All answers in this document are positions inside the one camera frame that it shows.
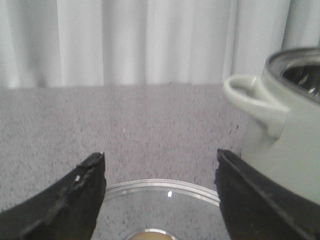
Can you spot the pale green electric cooking pot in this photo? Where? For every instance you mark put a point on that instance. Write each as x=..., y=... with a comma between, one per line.
x=282, y=139

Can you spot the white pleated curtain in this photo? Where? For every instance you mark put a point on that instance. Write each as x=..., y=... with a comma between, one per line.
x=59, y=43

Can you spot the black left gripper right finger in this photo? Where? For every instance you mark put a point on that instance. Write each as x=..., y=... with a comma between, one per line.
x=254, y=207

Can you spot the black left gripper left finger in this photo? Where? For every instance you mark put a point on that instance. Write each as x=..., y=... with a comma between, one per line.
x=66, y=210

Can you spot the glass pot lid with knob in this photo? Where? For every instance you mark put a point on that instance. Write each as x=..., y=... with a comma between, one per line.
x=175, y=209

